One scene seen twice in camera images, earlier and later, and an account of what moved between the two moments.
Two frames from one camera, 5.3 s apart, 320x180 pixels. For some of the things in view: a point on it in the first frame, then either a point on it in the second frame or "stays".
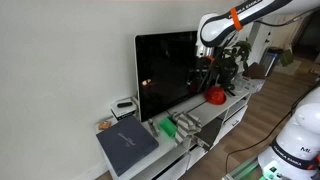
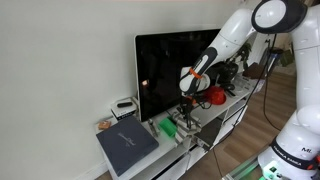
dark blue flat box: x=126 y=143 stays
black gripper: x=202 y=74 to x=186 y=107
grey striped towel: x=187 y=125 stays
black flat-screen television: x=163 y=66 stays
